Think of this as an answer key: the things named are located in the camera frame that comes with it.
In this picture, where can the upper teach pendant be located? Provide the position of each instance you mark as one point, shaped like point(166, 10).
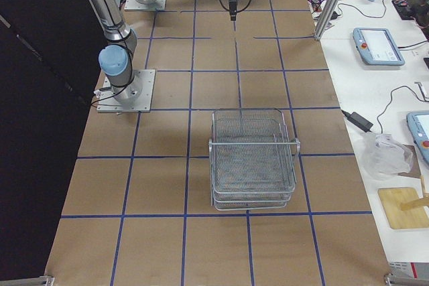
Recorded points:
point(377, 47)

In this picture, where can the teach pendant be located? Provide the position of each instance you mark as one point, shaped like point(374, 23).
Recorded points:
point(417, 123)
point(377, 47)

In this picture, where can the black power adapter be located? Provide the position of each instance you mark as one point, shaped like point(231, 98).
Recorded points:
point(359, 121)

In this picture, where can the clear plastic bag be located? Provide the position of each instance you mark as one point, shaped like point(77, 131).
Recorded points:
point(384, 156)

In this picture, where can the lower teach pendant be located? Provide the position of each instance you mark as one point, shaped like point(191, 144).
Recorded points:
point(417, 123)

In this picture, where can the wooden board stand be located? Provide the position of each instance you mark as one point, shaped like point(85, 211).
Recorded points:
point(404, 208)

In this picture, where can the silver wire mesh shelf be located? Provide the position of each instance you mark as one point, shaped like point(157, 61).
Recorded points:
point(251, 159)

